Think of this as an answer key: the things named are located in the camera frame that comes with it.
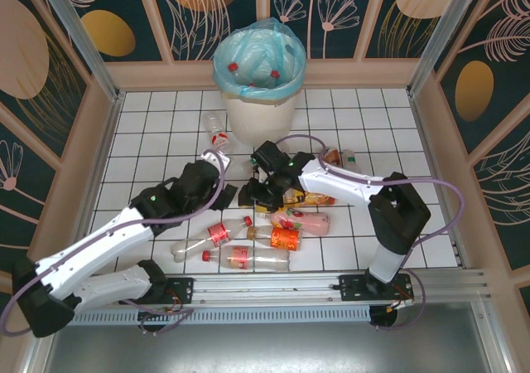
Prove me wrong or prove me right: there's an orange label drink bottle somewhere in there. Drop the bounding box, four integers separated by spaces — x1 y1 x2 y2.
246 225 304 253

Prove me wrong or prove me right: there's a pink drink bottle white cap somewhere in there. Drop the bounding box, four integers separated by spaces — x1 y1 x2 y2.
269 208 331 237

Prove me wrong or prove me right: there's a yellow snack packet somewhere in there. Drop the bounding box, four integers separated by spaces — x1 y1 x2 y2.
282 189 337 208

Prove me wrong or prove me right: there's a clear bottle red white label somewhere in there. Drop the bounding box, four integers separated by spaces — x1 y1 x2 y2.
201 111 231 150

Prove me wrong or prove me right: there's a clear bottle with green cap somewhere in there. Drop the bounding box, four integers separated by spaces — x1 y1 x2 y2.
341 148 364 175

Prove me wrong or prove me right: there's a cream plastic waste bin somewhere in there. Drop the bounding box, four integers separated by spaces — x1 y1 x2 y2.
219 85 302 148

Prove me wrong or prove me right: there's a white trash bin, blue liner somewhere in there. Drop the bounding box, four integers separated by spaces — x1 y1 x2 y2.
212 16 307 102

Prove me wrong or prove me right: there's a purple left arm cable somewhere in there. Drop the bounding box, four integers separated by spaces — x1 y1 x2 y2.
0 148 228 337

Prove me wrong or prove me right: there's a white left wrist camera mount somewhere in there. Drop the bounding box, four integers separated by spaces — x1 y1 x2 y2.
200 148 231 171

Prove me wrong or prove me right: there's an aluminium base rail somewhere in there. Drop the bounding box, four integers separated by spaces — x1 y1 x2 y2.
192 269 485 306

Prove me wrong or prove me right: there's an aluminium side rail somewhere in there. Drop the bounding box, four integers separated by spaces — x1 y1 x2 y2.
22 92 127 373
407 90 514 373

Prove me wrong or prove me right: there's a grey slotted cable duct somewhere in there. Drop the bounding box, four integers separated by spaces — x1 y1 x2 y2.
72 305 373 325

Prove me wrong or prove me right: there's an aluminium corner post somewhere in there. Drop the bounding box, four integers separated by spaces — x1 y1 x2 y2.
31 0 126 103
406 0 486 97

